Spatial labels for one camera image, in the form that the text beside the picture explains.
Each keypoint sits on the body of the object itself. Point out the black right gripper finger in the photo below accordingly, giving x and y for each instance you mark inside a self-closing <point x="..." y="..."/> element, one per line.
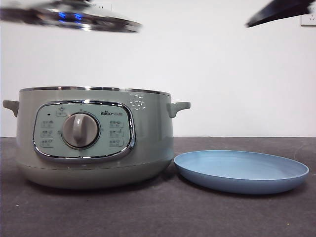
<point x="279" y="12"/>

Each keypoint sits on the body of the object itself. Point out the glass lid with green knob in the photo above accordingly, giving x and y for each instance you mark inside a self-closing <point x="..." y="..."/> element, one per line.
<point x="74" y="17"/>

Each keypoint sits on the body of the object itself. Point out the blue round plate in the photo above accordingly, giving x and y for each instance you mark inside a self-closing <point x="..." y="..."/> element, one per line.
<point x="237" y="170"/>

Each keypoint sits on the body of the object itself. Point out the pale green electric steamer pot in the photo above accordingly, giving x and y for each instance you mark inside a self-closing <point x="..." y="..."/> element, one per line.
<point x="98" y="168"/>

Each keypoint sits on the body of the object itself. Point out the white wall socket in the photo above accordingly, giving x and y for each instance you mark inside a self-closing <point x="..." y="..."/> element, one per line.
<point x="308" y="19"/>

